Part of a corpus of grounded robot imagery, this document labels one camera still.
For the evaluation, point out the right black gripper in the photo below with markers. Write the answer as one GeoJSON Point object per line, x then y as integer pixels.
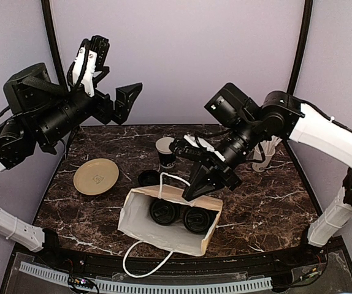
{"type": "Point", "coordinates": [203, 180]}

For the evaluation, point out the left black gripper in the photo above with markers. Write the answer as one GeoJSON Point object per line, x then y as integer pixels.
{"type": "Point", "coordinates": [122, 104]}

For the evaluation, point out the stack of black paper cups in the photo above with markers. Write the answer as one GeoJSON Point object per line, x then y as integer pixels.
{"type": "Point", "coordinates": [166, 157]}

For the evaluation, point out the stack of black cup lids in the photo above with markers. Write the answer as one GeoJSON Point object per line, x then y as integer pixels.
{"type": "Point", "coordinates": [149, 178]}

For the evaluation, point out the black cup lid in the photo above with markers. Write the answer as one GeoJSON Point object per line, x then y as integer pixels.
{"type": "Point", "coordinates": [197, 220]}
{"type": "Point", "coordinates": [163, 212]}

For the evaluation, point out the brown paper bag white handles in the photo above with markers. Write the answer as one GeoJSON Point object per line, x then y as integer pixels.
{"type": "Point", "coordinates": [136, 222]}

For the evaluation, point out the white cup holding straws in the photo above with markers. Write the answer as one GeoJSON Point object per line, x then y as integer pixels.
{"type": "Point", "coordinates": [261, 157]}

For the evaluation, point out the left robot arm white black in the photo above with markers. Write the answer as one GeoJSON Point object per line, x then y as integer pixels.
{"type": "Point", "coordinates": [15, 145]}

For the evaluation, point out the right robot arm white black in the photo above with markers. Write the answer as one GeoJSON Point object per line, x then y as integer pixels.
{"type": "Point", "coordinates": [281, 115]}

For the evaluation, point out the bundle of white wrapped straws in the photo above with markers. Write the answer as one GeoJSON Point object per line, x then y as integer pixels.
{"type": "Point", "coordinates": [270, 145]}

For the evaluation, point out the beige round plate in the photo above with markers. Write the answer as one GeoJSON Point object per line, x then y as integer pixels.
{"type": "Point", "coordinates": [96, 176]}

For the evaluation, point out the black left frame post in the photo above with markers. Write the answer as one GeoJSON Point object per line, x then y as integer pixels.
{"type": "Point", "coordinates": [52, 42]}

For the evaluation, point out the black frame post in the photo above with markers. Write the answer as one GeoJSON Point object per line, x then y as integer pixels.
{"type": "Point", "coordinates": [301, 45]}
{"type": "Point", "coordinates": [52, 42]}

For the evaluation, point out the black front table rail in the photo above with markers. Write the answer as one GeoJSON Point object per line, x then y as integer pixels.
{"type": "Point", "coordinates": [277, 264]}

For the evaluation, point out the black right frame post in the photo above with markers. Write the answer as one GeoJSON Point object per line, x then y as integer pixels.
{"type": "Point", "coordinates": [301, 45]}

